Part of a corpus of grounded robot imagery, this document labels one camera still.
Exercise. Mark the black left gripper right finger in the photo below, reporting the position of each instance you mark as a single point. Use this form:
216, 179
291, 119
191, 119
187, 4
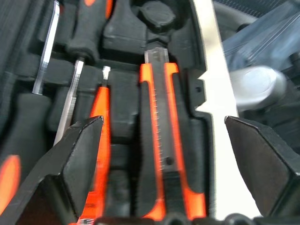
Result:
269, 164

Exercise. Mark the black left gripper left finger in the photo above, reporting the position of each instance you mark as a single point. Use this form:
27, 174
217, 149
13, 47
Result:
61, 168

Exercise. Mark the screwdriver with thick shaft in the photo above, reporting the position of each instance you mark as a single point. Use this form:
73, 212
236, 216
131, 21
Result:
25, 122

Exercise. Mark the orange tester pen screwdriver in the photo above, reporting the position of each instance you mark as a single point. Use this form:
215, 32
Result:
103, 105

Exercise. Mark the orange black utility knife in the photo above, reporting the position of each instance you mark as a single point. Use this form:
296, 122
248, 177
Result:
161, 117

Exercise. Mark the screwdriver with thin shaft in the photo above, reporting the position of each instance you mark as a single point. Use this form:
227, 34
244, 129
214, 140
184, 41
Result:
84, 28

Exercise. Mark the black plastic tool case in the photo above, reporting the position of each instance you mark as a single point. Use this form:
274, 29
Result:
122, 110

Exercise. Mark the grey rounded knee cover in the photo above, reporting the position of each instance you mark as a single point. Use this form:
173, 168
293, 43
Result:
257, 86

